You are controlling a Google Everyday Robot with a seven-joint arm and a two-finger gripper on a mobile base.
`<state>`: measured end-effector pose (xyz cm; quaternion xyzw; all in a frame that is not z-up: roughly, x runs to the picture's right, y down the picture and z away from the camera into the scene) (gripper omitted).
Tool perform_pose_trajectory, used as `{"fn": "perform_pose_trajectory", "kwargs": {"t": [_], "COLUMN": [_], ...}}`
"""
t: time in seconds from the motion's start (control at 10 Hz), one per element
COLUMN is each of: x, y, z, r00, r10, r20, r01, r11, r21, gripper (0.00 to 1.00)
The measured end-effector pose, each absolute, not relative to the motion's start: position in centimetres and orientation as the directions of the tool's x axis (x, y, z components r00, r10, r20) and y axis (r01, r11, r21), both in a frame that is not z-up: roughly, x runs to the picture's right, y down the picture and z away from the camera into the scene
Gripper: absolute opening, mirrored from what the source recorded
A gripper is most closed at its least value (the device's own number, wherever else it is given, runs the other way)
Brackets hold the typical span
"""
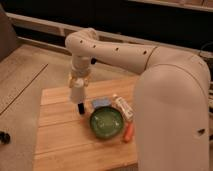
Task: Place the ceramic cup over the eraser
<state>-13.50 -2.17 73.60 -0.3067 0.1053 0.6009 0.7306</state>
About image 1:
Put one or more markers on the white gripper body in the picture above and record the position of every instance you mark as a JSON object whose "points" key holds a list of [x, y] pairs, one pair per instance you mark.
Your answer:
{"points": [[79, 71]]}

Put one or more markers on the white ceramic cup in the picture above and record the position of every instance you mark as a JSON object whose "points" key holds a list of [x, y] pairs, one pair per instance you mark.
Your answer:
{"points": [[77, 93]]}

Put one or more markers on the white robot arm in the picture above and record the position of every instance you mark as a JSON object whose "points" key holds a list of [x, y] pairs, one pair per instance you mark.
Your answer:
{"points": [[170, 99]]}

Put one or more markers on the blue sponge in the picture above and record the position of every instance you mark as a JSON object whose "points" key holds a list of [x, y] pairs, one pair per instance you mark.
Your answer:
{"points": [[100, 102]]}

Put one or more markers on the white tube package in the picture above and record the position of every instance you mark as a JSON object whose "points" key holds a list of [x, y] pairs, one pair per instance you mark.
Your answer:
{"points": [[124, 106]]}

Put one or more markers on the green bowl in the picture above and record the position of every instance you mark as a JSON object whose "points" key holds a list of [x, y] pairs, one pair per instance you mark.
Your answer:
{"points": [[106, 122]]}

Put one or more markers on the wooden board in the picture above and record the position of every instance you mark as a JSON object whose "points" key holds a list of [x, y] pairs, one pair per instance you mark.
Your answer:
{"points": [[65, 141]]}

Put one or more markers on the orange carrot toy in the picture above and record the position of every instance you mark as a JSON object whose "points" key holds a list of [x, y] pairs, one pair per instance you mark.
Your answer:
{"points": [[129, 132]]}

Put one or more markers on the black object on floor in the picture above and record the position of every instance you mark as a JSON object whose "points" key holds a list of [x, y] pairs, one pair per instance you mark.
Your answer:
{"points": [[4, 137]]}

